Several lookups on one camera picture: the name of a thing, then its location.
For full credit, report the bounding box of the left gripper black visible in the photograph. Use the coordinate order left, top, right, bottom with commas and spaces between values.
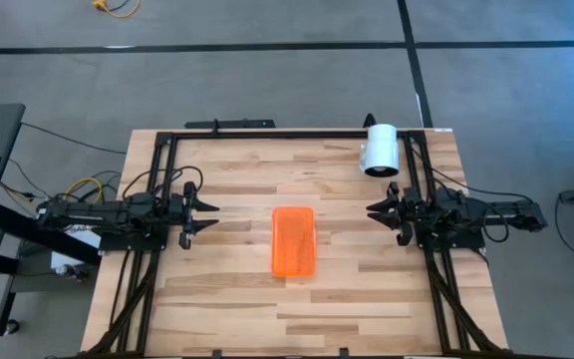
169, 181, 221, 250

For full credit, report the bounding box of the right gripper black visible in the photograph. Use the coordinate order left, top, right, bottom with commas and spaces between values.
365, 181, 418, 247

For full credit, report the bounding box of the clear box with orange lid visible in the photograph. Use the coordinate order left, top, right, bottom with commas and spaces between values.
270, 206, 317, 278

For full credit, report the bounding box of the white box with black print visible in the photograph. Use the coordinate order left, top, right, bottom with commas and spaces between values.
50, 223, 105, 270

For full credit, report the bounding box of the white cylindrical lamp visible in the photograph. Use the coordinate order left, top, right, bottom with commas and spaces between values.
358, 113, 402, 180

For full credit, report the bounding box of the black mounting bar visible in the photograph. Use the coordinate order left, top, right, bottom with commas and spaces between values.
184, 118, 277, 130

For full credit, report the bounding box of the black aluminium frame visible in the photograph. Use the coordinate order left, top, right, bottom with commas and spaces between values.
85, 128, 510, 359

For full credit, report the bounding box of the thin yellow cable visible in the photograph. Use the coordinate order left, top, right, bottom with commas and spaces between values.
0, 176, 105, 204

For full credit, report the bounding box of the black floor cable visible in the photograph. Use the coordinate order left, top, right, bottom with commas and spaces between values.
20, 121, 129, 156

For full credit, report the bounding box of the yellow extension cord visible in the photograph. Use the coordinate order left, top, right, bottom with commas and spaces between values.
91, 0, 142, 20

